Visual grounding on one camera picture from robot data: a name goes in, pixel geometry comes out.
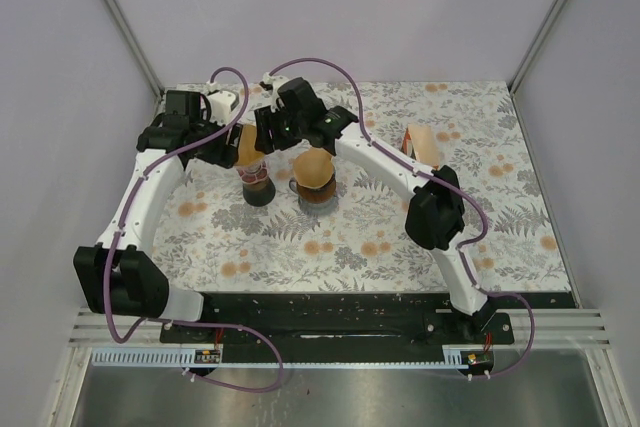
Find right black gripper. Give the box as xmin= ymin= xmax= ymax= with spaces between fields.
xmin=253 ymin=105 xmax=306 ymax=156

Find brown paper coffee filter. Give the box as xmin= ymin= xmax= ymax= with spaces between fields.
xmin=292 ymin=148 xmax=334 ymax=189

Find brown wooden ring holder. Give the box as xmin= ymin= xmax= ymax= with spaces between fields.
xmin=297 ymin=178 xmax=336 ymax=204

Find red topped dark flask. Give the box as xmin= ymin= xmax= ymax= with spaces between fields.
xmin=242 ymin=177 xmax=276 ymax=207

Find clear glass carafe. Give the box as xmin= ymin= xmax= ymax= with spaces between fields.
xmin=289 ymin=176 xmax=339 ymax=217

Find orange coffee filter box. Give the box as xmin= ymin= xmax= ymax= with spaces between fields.
xmin=401 ymin=123 xmax=440 ymax=169

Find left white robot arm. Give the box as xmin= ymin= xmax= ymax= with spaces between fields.
xmin=73 ymin=88 xmax=241 ymax=342

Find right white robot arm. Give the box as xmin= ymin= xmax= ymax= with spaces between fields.
xmin=254 ymin=75 xmax=491 ymax=343

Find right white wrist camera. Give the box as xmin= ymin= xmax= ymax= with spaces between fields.
xmin=260 ymin=72 xmax=289 ymax=111

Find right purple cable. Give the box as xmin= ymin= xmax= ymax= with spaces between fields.
xmin=269 ymin=57 xmax=534 ymax=381

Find aluminium frame rail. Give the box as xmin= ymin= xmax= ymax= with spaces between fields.
xmin=101 ymin=0 xmax=165 ymax=100

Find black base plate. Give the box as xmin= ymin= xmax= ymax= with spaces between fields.
xmin=99 ymin=290 xmax=516 ymax=378

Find white slotted cable duct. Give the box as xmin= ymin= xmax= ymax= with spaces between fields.
xmin=90 ymin=346 xmax=470 ymax=371

